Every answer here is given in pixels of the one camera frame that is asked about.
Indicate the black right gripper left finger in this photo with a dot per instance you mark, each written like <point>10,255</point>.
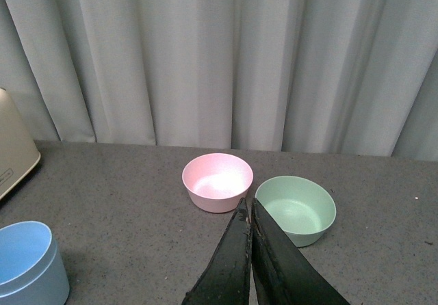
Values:
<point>226,279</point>

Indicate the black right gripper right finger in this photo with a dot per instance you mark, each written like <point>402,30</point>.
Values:
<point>282,274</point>

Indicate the light blue plastic cup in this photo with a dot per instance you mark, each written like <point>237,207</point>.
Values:
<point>32,270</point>

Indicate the green plastic bowl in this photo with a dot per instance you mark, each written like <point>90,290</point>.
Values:
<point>303,209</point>

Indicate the pink plastic bowl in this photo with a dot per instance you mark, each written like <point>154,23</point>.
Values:
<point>216,182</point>

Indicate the grey pleated curtain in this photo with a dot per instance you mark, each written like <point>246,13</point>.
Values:
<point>314,76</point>

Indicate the cream two-slot toaster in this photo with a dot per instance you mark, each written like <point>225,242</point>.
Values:
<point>19,155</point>

